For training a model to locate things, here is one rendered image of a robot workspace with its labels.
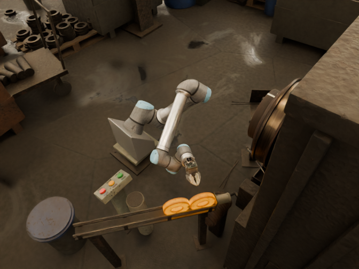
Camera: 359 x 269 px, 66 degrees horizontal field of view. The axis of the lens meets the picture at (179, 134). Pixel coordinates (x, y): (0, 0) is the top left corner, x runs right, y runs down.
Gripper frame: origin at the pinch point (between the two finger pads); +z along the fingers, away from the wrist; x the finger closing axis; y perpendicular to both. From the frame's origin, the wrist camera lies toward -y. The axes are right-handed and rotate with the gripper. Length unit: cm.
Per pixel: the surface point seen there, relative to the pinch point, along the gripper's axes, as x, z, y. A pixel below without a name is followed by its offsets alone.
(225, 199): 13.7, 11.0, -6.3
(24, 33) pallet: -158, -315, 52
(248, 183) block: 27.1, 13.3, 4.7
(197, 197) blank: -2.7, 12.3, 2.4
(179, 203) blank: -13.4, 13.9, 3.0
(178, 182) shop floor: -5, -65, -54
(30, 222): -112, -25, -22
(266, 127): 30, 25, 48
